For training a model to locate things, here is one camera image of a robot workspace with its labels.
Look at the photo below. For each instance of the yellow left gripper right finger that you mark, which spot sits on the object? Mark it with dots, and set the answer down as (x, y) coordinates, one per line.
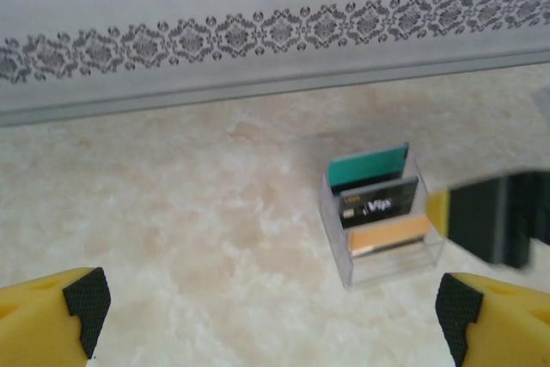
(511, 332)

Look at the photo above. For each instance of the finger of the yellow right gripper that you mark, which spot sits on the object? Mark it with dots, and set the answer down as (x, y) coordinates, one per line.
(439, 212)

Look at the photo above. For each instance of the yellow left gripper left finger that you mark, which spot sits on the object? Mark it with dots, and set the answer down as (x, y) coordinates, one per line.
(34, 328)

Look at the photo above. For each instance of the black Vip credit card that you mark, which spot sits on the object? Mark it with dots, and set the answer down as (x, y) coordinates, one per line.
(404, 199)

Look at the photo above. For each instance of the gold card with black stripe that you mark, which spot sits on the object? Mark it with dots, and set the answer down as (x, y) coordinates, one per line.
(386, 234)

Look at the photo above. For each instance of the teal credit card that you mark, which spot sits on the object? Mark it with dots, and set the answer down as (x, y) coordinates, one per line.
(365, 165)

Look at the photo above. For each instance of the aluminium wall rail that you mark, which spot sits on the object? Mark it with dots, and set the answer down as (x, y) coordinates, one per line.
(258, 91)

